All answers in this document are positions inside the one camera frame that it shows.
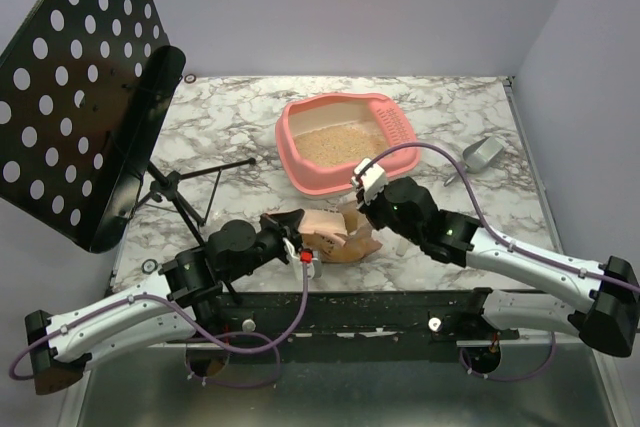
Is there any black perforated music stand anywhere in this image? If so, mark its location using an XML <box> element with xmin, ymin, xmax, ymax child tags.
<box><xmin>0</xmin><ymin>0</ymin><xmax>257</xmax><ymax>304</ymax></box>

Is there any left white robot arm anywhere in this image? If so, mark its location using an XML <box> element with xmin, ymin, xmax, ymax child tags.
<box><xmin>23</xmin><ymin>209</ymin><xmax>312</xmax><ymax>396</ymax></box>

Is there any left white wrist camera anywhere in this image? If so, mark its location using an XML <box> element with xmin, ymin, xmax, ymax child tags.
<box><xmin>284</xmin><ymin>239</ymin><xmax>322</xmax><ymax>281</ymax></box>

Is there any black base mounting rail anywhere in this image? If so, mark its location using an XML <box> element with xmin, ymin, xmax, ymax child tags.
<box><xmin>164</xmin><ymin>290</ymin><xmax>556</xmax><ymax>363</ymax></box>

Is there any grey bag sealing clip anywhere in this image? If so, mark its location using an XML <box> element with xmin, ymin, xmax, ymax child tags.
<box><xmin>396</xmin><ymin>243</ymin><xmax>408</xmax><ymax>257</ymax></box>

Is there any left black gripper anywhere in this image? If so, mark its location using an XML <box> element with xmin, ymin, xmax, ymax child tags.
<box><xmin>222</xmin><ymin>208</ymin><xmax>303</xmax><ymax>284</ymax></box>

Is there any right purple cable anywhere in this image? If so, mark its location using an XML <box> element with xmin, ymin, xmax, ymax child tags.
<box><xmin>367</xmin><ymin>142</ymin><xmax>609</xmax><ymax>382</ymax></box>

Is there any beige cat litter bag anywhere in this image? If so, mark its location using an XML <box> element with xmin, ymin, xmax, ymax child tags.
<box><xmin>298</xmin><ymin>201</ymin><xmax>382</xmax><ymax>264</ymax></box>

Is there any silver metal litter scoop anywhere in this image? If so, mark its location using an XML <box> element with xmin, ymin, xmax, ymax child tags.
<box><xmin>461</xmin><ymin>136</ymin><xmax>504</xmax><ymax>174</ymax></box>

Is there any pink cat litter box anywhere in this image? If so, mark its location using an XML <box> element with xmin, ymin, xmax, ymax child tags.
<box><xmin>275</xmin><ymin>93</ymin><xmax>417</xmax><ymax>198</ymax></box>

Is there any clean litter in box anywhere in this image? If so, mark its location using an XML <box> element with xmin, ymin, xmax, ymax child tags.
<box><xmin>294</xmin><ymin>126</ymin><xmax>388</xmax><ymax>167</ymax></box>

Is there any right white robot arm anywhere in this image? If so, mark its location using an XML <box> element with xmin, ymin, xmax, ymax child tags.
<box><xmin>355</xmin><ymin>177</ymin><xmax>639</xmax><ymax>358</ymax></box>

